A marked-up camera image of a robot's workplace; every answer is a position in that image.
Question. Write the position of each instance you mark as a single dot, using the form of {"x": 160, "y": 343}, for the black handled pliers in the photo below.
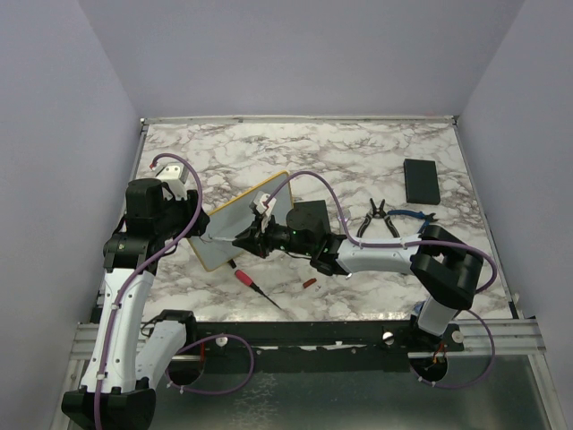
{"x": 377, "y": 212}

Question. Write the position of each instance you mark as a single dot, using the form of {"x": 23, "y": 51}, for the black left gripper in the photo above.
{"x": 189, "y": 205}

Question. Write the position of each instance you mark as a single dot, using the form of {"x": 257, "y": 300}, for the red marker cap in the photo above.
{"x": 309, "y": 282}

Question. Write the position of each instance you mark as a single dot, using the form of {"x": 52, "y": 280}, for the silver whiteboard marker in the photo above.
{"x": 221, "y": 239}

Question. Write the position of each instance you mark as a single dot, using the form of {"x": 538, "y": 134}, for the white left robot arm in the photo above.
{"x": 118, "y": 389}

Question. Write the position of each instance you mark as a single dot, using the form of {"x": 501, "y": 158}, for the black rectangular box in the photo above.
{"x": 421, "y": 182}

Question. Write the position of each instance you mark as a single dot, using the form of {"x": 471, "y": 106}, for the yellow framed whiteboard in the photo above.
{"x": 229, "y": 220}

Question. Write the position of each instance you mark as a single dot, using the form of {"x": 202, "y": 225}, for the black flat rectangular pad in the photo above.
{"x": 318, "y": 210}

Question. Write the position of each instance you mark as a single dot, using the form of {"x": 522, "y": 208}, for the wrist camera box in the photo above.
{"x": 262, "y": 206}
{"x": 175, "y": 176}

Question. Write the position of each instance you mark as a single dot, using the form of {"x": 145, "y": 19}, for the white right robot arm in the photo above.
{"x": 445, "y": 266}

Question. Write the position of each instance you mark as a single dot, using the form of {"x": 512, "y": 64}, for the red handled screwdriver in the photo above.
{"x": 249, "y": 283}

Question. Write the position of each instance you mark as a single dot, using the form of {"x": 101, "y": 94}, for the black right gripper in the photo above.
{"x": 257, "y": 241}

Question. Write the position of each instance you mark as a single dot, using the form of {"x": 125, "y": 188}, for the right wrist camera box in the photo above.
{"x": 262, "y": 206}

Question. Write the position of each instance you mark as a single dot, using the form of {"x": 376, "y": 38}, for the blue handled pliers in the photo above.
{"x": 427, "y": 219}

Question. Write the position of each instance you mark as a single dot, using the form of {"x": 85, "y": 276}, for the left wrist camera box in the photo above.
{"x": 175, "y": 176}

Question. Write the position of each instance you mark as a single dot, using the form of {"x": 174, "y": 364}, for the black front mounting rail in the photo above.
{"x": 296, "y": 347}

